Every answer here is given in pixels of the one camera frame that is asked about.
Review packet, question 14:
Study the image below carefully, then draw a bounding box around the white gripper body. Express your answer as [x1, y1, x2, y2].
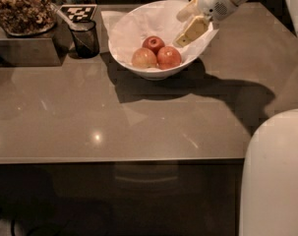
[198, 0, 237, 22]

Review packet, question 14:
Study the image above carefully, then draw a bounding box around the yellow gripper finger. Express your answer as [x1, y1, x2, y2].
[176, 0, 200, 23]
[173, 15, 210, 47]

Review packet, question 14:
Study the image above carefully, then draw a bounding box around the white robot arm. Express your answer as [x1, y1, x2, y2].
[174, 0, 298, 236]

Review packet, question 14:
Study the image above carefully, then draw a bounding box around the yellowish red apple left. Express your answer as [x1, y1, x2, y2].
[132, 47, 157, 69]

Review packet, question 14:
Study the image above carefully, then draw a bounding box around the white ceramic bowl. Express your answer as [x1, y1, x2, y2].
[108, 0, 215, 82]

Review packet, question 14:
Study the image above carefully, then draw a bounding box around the glass bowl of nuts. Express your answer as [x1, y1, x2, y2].
[0, 0, 56, 36]

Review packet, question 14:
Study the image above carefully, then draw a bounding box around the white paper liner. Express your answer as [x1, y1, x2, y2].
[101, 0, 220, 67]

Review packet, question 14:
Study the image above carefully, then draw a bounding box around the black mesh pen cup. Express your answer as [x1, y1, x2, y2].
[69, 20, 99, 58]

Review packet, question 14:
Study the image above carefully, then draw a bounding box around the black white marker card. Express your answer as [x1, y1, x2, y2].
[61, 4, 97, 22]

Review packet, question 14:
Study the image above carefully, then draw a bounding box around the grey metal box stand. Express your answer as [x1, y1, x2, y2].
[0, 22, 72, 67]

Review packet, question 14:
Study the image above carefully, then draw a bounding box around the white spoon handle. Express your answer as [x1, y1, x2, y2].
[50, 3, 78, 30]

